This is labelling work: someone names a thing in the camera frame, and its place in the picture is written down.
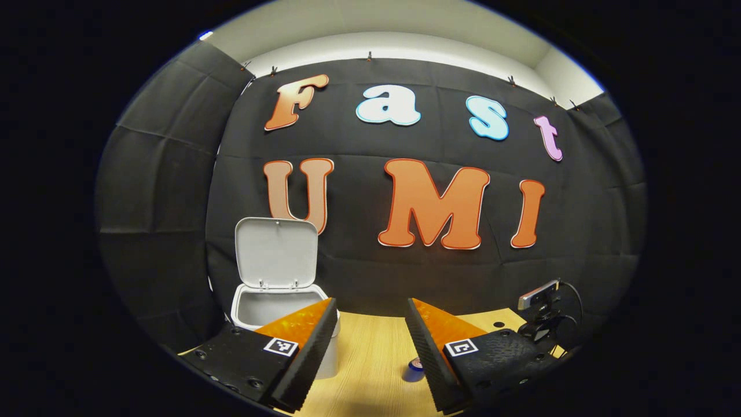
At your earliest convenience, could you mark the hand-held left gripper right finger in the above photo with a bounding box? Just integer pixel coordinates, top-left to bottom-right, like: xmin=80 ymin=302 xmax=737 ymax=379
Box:
xmin=404 ymin=298 xmax=565 ymax=415

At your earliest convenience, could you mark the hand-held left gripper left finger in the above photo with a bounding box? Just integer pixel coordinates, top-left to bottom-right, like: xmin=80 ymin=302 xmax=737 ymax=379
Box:
xmin=179 ymin=298 xmax=338 ymax=413

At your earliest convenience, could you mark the white desktop garbage bin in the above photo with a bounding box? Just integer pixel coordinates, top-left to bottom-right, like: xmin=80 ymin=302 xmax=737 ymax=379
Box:
xmin=230 ymin=217 xmax=341 ymax=380

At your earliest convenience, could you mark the wooden desktop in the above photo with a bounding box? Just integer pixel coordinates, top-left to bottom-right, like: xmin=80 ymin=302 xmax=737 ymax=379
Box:
xmin=177 ymin=310 xmax=568 ymax=417

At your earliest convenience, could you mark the black backdrop cloth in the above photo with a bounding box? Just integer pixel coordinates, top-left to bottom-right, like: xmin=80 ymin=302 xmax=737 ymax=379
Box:
xmin=96 ymin=41 xmax=648 ymax=354

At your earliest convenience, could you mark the row of small cloth clips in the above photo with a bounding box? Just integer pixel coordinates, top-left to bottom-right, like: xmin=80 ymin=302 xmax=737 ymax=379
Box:
xmin=242 ymin=51 xmax=579 ymax=111

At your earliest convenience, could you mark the black camera cable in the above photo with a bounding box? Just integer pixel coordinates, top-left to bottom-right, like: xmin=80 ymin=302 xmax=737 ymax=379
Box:
xmin=559 ymin=280 xmax=584 ymax=334

